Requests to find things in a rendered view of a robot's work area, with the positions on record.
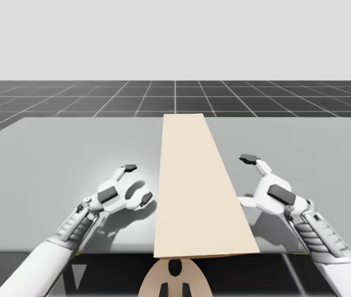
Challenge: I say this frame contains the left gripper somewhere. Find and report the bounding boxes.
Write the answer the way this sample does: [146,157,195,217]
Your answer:
[89,164,154,215]

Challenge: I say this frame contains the tan robot part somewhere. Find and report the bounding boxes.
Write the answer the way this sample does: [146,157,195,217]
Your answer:
[137,257,215,297]

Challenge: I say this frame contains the tall board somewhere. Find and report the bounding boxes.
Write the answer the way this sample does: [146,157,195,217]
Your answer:
[152,113,261,259]

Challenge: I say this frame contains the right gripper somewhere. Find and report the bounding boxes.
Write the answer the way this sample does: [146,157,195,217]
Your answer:
[236,153,310,217]

